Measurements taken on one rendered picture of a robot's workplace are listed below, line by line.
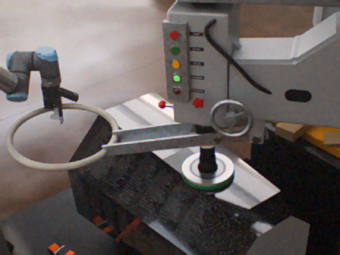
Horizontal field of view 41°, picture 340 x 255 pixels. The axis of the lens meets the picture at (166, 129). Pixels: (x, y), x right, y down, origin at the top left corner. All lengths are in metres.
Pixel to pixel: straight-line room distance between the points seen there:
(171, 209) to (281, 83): 0.72
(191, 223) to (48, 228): 1.33
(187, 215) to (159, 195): 0.17
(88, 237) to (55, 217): 0.30
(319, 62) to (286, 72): 0.10
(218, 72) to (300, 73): 0.26
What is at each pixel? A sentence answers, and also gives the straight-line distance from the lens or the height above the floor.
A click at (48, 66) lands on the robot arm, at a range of 2.09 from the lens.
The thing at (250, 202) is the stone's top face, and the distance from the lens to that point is 1.77.
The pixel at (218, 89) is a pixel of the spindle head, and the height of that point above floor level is 1.28.
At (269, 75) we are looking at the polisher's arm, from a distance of 1.50.
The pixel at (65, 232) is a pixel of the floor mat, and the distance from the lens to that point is 2.89.
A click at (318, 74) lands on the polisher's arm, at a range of 1.48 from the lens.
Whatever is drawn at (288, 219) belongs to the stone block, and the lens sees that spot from 1.81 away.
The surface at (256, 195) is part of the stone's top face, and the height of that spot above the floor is 0.82.
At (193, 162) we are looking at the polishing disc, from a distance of 1.90.
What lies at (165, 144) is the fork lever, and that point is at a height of 0.98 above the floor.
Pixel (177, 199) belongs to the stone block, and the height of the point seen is 0.76.
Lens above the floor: 2.02
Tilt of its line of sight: 34 degrees down
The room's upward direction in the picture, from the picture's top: 4 degrees counter-clockwise
